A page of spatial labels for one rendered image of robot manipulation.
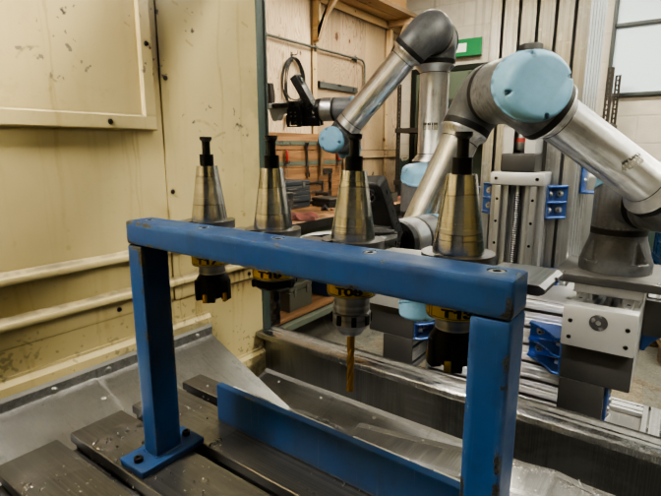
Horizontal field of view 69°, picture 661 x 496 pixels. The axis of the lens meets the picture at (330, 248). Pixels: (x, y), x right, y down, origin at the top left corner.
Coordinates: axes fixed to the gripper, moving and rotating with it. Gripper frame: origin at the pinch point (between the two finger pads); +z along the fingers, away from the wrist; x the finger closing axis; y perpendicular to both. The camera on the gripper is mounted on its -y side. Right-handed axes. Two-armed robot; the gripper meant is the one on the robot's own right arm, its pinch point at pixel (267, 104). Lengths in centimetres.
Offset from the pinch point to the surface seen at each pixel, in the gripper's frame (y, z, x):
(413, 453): 65, -66, -74
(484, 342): 12, -81, -120
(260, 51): -14.6, -17.4, -33.0
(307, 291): 129, 49, 124
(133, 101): -5, -8, -71
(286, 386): 72, -26, -52
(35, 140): 1, -2, -90
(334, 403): 72, -42, -55
